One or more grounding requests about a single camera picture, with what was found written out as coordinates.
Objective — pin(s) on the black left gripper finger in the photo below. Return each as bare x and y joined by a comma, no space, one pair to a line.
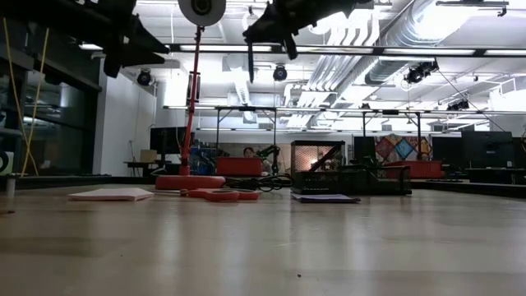
139,60
144,41

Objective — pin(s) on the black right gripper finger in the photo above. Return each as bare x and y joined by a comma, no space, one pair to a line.
269,24

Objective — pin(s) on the black ballpoint pen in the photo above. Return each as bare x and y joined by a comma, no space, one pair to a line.
250,61
326,156

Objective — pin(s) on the purple sticky note pad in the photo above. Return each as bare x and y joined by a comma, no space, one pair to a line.
324,198

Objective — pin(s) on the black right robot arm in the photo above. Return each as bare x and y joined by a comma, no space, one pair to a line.
357,3

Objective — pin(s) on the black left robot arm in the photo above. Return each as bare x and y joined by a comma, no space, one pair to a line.
41,10

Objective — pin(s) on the green background robot arm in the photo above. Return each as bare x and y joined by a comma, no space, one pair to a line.
269,153

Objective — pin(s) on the black mesh desk organizer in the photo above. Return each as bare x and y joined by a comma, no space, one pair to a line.
353,181

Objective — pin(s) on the black round ceiling fixture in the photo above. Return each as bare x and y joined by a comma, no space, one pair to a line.
280,73
144,77

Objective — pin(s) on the black overhead light bar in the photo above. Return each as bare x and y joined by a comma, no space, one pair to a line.
370,48

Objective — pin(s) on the black computer monitor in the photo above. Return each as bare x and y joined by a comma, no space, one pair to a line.
487,148
168,140

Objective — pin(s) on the cardboard box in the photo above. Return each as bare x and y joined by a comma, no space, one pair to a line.
148,155

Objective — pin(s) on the blue storage crates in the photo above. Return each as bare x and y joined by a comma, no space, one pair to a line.
203,162

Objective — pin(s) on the person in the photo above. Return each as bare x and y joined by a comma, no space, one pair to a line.
249,152

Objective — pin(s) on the red desk lamp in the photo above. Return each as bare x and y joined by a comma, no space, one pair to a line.
189,182

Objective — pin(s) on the pink sticky note pad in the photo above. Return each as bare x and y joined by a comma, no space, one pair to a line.
111,194

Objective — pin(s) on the red plastic bin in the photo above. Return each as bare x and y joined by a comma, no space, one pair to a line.
238,166
415,169

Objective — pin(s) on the colourful patchwork quilt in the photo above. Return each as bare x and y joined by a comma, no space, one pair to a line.
402,148

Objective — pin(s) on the small white cylinder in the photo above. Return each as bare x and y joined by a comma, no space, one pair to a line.
10,186

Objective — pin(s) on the silver ceiling duct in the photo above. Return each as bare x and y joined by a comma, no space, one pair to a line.
411,24

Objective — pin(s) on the black ceiling camera rig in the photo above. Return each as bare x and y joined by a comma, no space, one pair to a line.
419,72

